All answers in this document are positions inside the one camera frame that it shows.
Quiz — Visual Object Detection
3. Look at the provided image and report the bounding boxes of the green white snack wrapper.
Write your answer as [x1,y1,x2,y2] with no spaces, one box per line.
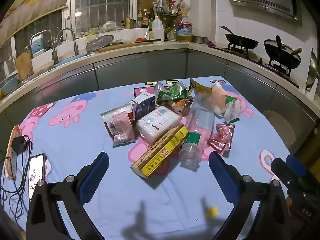
[223,92,242,125]

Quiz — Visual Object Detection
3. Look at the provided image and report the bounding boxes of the beige trash bin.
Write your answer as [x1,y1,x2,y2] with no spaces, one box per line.
[263,110,296,146]

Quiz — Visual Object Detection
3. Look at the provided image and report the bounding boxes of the wooden cutting board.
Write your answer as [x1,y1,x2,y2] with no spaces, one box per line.
[16,50,34,82]

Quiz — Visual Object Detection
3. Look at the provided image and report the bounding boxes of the pink foil wrapper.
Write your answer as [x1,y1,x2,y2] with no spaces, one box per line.
[207,124,235,155]

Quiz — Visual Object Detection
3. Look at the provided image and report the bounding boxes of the smartphone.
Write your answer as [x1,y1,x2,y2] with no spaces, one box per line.
[28,153,47,201]

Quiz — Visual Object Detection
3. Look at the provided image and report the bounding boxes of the white tissue pack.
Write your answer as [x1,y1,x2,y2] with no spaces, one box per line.
[136,106,182,145]

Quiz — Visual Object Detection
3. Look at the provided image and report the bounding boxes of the orange snack wrapper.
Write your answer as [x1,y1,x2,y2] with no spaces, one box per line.
[171,99,193,116]

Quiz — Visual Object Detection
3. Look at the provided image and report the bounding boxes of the gas stove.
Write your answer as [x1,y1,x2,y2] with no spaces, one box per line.
[207,41,299,88]

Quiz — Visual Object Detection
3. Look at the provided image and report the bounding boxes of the yellow snack wrapper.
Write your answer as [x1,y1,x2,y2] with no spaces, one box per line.
[188,78,212,96]

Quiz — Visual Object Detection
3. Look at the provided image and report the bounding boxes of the black frying pan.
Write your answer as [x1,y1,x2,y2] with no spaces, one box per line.
[220,25,259,49]

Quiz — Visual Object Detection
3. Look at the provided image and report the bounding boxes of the glass pot lid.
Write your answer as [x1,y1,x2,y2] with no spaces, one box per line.
[86,35,114,51]

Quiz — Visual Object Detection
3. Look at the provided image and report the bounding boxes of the steel wok hanging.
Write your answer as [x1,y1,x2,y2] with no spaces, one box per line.
[306,49,318,91]

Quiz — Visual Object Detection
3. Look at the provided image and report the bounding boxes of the white power strip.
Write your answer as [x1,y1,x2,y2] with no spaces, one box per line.
[5,126,21,180]

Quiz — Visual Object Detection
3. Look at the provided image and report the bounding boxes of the red patterned snack bag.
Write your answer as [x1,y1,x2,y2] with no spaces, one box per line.
[100,102,136,147]

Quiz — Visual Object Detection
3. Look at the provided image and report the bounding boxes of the clear plastic bottle green cap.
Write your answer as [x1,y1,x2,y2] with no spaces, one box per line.
[178,91,217,170]

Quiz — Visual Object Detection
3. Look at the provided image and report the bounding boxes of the Peppa Pig blue tablecloth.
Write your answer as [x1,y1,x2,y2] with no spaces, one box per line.
[15,75,292,240]

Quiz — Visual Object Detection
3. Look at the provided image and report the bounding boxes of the cooking oil bottle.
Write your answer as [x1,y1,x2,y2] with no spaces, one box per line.
[176,14,193,42]

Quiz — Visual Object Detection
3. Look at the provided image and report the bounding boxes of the white plastic jug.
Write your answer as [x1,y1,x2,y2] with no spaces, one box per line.
[152,16,164,41]

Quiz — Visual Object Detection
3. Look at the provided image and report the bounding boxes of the black wok with lid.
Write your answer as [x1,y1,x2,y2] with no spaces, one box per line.
[264,35,303,69]

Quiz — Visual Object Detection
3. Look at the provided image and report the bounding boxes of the yellow long cardboard box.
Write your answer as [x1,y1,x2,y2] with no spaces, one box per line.
[131,125,189,178]

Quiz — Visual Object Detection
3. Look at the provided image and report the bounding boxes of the black charger with cable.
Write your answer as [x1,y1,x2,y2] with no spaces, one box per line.
[1,134,33,222]

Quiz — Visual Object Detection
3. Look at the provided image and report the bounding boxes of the crushed green soda can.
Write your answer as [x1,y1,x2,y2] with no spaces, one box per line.
[153,82,188,105]

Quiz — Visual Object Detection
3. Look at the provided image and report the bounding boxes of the chrome kitchen faucet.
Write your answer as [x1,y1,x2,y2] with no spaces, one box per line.
[56,27,80,56]

